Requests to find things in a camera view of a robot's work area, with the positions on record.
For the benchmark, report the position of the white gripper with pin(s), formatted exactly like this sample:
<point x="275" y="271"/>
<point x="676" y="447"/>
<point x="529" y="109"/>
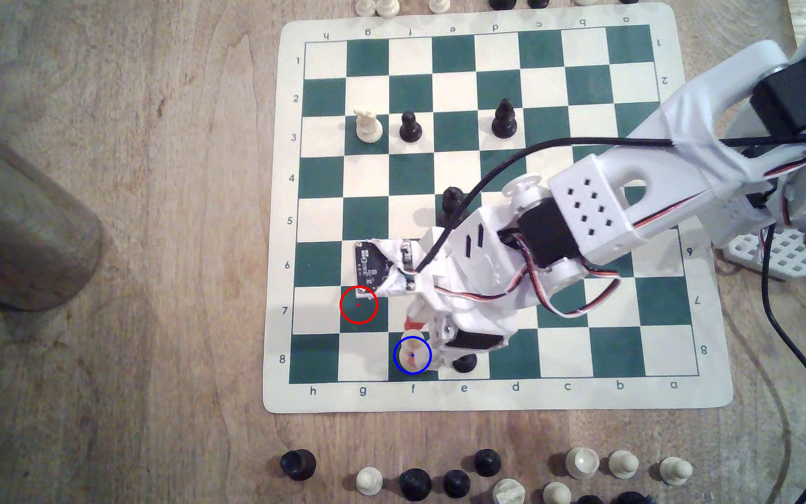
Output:
<point x="474" y="342"/>

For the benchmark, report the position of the white chess bishop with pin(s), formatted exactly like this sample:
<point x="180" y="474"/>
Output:
<point x="414" y="348"/>

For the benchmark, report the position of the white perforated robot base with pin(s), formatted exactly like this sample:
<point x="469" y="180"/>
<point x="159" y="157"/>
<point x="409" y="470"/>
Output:
<point x="788" y="252"/>

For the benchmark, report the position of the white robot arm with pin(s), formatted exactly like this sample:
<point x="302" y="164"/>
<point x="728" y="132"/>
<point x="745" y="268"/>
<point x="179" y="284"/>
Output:
<point x="588" y="203"/>

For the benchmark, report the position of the black chess king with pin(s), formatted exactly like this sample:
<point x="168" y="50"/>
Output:
<point x="453" y="199"/>

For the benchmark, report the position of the white chess knight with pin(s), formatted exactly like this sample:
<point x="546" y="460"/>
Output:
<point x="509" y="492"/>
<point x="369" y="127"/>

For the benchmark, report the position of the black chess rook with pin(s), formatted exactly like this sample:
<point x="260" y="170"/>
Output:
<point x="298" y="464"/>

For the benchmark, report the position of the white chess rook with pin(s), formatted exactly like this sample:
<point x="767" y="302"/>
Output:
<point x="582" y="463"/>

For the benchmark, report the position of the black chess bishop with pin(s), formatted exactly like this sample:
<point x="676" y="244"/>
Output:
<point x="504" y="120"/>

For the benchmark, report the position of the green white chess mat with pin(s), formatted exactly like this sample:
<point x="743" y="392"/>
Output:
<point x="375" y="84"/>

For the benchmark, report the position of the black camera circuit board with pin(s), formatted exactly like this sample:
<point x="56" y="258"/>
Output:
<point x="373" y="261"/>

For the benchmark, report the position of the brown cylindrical post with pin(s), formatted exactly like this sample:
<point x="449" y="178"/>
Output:
<point x="18" y="231"/>

